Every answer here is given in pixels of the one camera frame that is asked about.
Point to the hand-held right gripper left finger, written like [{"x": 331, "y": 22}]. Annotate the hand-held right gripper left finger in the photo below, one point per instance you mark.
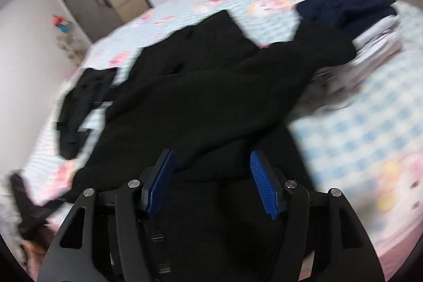
[{"x": 162, "y": 183}]

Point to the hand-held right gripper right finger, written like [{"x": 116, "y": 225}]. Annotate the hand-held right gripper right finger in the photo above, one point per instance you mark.
[{"x": 262, "y": 184}]

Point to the black fleece jacket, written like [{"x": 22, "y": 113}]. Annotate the black fleece jacket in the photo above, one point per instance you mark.
[{"x": 198, "y": 103}]

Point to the checkered cartoon print blanket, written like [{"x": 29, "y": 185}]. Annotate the checkered cartoon print blanket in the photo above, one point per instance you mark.
[{"x": 347, "y": 143}]

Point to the black zip jacket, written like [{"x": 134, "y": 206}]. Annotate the black zip jacket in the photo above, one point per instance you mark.
[{"x": 79, "y": 103}]

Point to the white folded garment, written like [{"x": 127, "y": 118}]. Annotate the white folded garment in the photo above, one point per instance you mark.
[{"x": 360, "y": 70}]

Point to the red and blue toy figure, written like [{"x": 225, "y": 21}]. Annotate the red and blue toy figure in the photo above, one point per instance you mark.
[{"x": 61, "y": 22}]

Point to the grey door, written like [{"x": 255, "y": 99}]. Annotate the grey door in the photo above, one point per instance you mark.
[{"x": 86, "y": 1}]

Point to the navy folded garment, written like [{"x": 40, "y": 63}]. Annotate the navy folded garment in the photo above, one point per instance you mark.
[{"x": 347, "y": 4}]

